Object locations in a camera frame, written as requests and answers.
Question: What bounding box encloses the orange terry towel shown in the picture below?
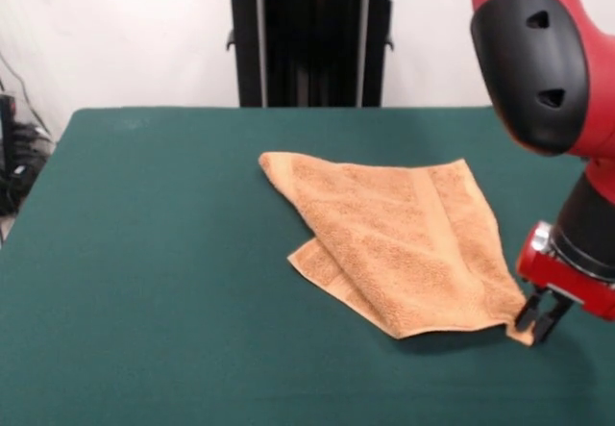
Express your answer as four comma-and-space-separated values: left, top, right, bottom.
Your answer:
258, 151, 537, 348

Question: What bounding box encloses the dark green table cloth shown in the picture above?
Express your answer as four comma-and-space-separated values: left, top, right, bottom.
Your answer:
0, 106, 615, 426

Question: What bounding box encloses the grey wall cable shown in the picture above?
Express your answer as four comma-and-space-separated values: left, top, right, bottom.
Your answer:
0, 53, 49, 134

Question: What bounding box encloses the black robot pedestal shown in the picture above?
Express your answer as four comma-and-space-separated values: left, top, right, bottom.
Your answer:
209, 0, 415, 109

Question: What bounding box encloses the black electronics box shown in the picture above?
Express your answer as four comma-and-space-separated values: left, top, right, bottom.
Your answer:
0, 92, 18, 215

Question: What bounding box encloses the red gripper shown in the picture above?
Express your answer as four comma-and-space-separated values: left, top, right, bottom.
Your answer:
514, 220, 615, 344

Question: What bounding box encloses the black cable bundle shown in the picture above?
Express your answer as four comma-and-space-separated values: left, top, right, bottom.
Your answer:
12, 123, 55, 177

